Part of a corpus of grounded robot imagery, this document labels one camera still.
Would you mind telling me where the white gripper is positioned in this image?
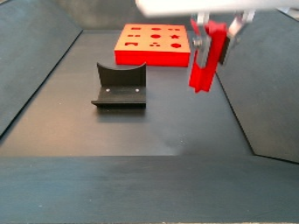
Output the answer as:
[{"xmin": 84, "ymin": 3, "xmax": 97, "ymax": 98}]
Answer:
[{"xmin": 135, "ymin": 0, "xmax": 299, "ymax": 67}]

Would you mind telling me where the red star prism peg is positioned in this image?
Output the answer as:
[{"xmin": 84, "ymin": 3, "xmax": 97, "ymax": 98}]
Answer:
[{"xmin": 189, "ymin": 19, "xmax": 227, "ymax": 93}]

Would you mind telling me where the red shape sorting board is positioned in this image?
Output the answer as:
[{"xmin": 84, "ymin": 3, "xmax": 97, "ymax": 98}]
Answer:
[{"xmin": 115, "ymin": 24, "xmax": 191, "ymax": 67}]

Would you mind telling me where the black curved holder bracket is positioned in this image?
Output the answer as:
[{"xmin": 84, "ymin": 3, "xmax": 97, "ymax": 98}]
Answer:
[{"xmin": 91, "ymin": 64, "xmax": 145, "ymax": 108}]

